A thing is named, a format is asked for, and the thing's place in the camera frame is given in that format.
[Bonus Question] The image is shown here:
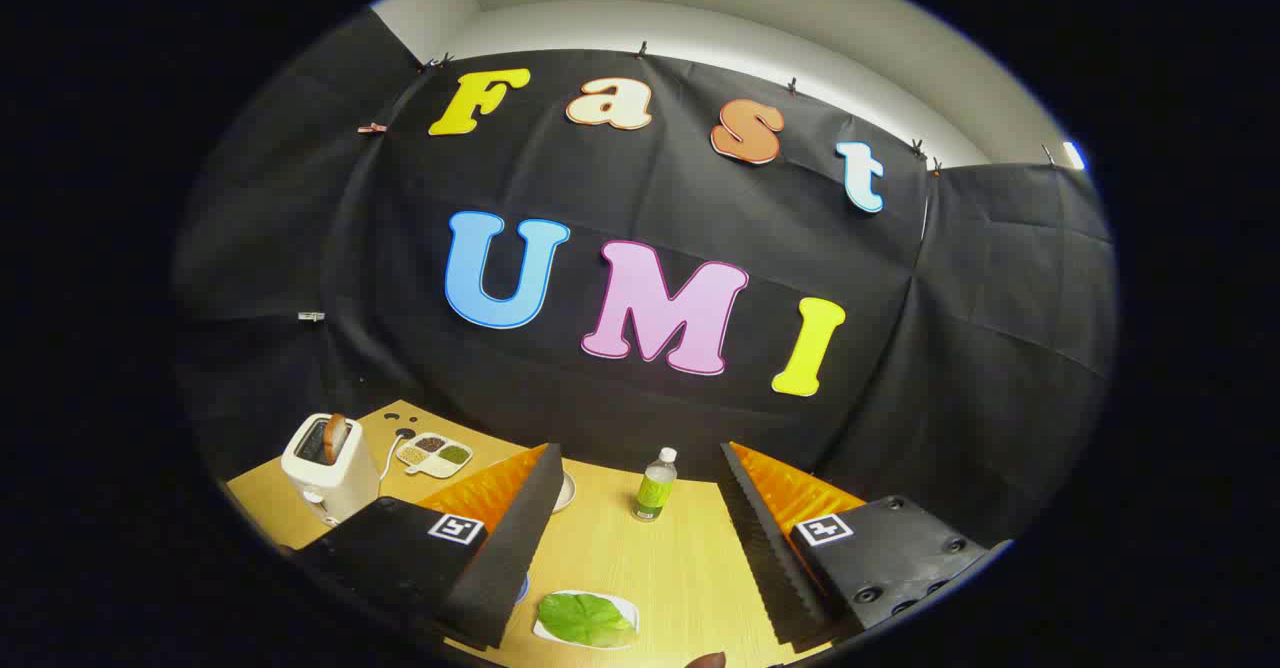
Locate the white rounded square plate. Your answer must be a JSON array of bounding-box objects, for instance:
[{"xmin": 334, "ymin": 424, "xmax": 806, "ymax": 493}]
[{"xmin": 532, "ymin": 590, "xmax": 641, "ymax": 649}]

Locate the white divided dish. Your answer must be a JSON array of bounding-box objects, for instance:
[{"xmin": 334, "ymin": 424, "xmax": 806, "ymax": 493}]
[{"xmin": 396, "ymin": 432, "xmax": 474, "ymax": 479}]

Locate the black backdrop cloth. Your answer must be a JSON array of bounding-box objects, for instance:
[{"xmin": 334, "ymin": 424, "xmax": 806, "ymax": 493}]
[{"xmin": 170, "ymin": 8, "xmax": 1119, "ymax": 549}]

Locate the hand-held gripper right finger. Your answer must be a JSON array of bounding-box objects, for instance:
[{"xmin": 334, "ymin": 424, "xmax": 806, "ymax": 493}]
[{"xmin": 718, "ymin": 440, "xmax": 1016, "ymax": 649}]

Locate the green lettuce leaf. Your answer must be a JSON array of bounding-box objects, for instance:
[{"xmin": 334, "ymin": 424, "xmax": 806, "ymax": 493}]
[{"xmin": 538, "ymin": 593, "xmax": 638, "ymax": 648}]

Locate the green label plastic bottle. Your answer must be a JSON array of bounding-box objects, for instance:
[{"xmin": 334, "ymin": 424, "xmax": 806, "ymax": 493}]
[{"xmin": 632, "ymin": 447, "xmax": 679, "ymax": 523}]

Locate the white toaster cable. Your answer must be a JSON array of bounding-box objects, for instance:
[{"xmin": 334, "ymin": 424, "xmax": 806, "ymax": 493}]
[{"xmin": 380, "ymin": 431, "xmax": 413, "ymax": 484}]

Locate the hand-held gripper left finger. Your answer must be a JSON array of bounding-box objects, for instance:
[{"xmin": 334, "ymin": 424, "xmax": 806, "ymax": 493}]
[{"xmin": 285, "ymin": 441, "xmax": 566, "ymax": 652}]

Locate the white toaster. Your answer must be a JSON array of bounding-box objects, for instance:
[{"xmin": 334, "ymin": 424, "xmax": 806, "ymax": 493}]
[{"xmin": 280, "ymin": 413, "xmax": 382, "ymax": 529}]

